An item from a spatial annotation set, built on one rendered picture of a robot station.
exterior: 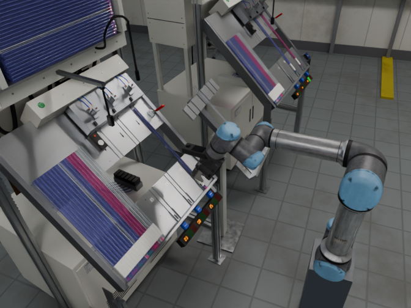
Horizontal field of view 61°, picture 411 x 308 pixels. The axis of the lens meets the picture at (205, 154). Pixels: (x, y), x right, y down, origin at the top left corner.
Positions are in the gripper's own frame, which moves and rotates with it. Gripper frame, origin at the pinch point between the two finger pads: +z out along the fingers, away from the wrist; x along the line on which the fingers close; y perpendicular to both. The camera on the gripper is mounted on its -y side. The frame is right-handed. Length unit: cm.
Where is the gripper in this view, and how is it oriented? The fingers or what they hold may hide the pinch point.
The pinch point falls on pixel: (192, 175)
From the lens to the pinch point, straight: 150.0
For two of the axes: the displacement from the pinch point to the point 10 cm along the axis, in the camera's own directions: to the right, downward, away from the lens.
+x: 5.1, -5.5, 6.6
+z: -3.7, 5.5, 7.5
